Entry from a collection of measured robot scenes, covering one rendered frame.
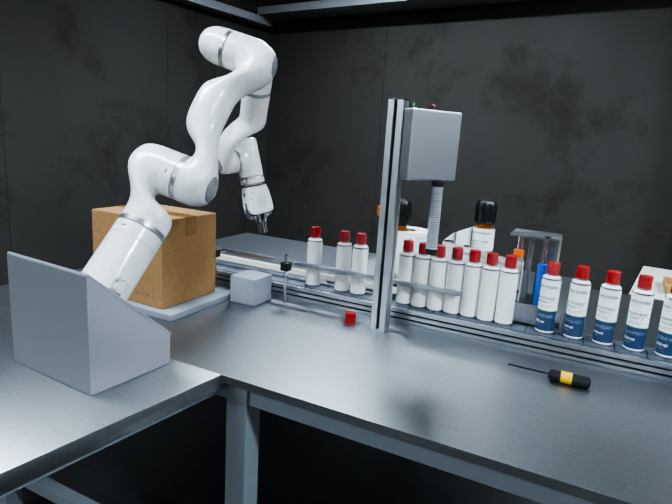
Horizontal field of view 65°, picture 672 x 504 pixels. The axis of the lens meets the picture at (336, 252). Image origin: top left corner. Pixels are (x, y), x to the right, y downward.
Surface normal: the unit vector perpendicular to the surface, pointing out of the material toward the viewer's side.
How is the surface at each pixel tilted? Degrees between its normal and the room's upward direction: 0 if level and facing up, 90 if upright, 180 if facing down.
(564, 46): 90
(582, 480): 0
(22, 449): 0
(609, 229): 90
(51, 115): 90
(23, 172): 90
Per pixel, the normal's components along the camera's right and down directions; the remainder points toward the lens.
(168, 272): 0.88, 0.15
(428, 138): 0.47, 0.22
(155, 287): -0.47, 0.16
